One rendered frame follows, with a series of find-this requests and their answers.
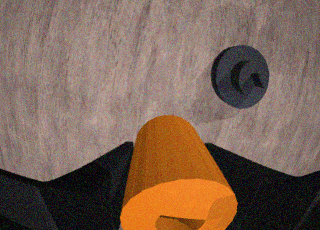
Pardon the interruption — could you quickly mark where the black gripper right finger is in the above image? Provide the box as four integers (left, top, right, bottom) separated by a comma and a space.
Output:
204, 142, 320, 230

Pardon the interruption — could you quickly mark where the orange knob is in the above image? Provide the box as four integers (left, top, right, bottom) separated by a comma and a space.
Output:
120, 115, 237, 230

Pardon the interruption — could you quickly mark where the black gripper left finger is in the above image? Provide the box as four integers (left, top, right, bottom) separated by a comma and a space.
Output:
0, 142, 133, 230

